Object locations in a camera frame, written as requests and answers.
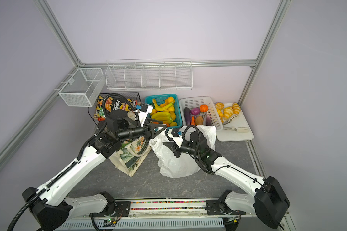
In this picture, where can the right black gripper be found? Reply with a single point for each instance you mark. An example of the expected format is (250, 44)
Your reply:
(173, 146)

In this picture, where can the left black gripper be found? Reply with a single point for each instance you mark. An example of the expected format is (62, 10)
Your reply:
(149, 132)

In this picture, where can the white plastic grocery bag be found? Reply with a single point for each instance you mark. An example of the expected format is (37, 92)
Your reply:
(173, 167)

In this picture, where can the cream canvas tote bag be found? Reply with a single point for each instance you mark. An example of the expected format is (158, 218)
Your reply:
(129, 158)

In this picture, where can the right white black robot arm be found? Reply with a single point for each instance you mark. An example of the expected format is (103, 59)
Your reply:
(264, 197)

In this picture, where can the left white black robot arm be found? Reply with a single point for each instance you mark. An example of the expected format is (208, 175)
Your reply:
(50, 204)

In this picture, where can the yellow banana bunch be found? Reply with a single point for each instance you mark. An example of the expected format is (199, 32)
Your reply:
(165, 117)

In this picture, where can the single yellow banana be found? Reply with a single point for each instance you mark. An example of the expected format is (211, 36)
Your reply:
(162, 108)

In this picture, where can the teal plastic fruit basket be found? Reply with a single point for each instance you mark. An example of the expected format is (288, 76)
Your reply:
(162, 100)

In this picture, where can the brown potato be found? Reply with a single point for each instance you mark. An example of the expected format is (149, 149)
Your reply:
(199, 120)

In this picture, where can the dark purple eggplant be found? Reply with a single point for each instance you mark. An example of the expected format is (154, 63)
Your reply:
(187, 116)

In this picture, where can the purple red onion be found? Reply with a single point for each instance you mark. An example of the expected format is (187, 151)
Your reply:
(195, 111)

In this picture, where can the small striped purple eggplant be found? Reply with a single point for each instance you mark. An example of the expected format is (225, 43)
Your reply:
(208, 119)

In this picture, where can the white plastic vegetable basket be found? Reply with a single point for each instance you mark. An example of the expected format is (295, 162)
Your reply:
(196, 102)

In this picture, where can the orange tangerine in white basket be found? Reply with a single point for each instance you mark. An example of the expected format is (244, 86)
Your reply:
(204, 108)

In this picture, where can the black yellow chips bag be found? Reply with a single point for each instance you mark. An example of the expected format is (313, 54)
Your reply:
(110, 104)

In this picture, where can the white tray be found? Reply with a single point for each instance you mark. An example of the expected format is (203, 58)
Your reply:
(235, 125)

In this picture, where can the croissant middle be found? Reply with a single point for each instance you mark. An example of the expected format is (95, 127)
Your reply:
(228, 112)

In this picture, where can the croissant right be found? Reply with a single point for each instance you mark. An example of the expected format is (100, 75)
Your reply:
(236, 109)

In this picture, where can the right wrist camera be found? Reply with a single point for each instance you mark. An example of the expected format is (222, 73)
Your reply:
(178, 138)

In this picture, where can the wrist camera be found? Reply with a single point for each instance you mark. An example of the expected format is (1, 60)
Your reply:
(178, 138)
(143, 111)

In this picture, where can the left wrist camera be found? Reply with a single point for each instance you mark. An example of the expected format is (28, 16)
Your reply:
(143, 111)

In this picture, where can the white wire wall rack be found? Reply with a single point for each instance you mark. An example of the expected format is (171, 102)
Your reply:
(149, 74)

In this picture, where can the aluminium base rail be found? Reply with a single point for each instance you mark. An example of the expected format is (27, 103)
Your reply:
(167, 214)

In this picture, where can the white mesh wall basket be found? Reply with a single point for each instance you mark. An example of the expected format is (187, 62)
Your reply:
(83, 87)

